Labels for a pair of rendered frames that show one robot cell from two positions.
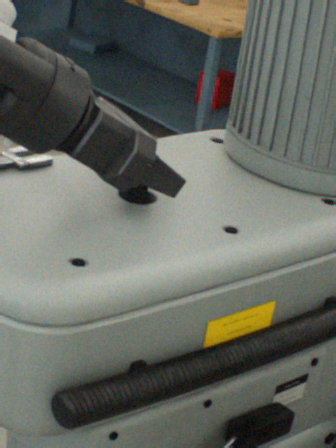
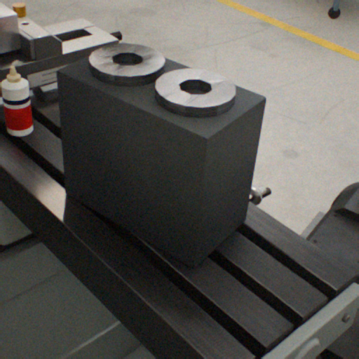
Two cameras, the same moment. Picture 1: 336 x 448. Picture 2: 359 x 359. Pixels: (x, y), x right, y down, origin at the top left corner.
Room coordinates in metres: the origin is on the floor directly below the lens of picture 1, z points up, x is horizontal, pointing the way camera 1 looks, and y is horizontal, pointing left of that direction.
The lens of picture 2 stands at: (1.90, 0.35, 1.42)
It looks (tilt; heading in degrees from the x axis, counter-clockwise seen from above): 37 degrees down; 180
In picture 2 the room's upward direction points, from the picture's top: 4 degrees clockwise
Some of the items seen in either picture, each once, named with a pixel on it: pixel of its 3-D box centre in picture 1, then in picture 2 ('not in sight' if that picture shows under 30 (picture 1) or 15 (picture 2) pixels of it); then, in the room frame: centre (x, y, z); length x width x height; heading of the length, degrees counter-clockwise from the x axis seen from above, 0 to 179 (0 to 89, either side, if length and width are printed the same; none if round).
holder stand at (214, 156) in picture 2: not in sight; (157, 145); (1.30, 0.31, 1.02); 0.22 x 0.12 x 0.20; 56
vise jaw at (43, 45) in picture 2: not in sight; (28, 34); (0.97, 0.07, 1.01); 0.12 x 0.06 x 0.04; 43
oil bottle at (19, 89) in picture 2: not in sight; (16, 99); (1.14, 0.09, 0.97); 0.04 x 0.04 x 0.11
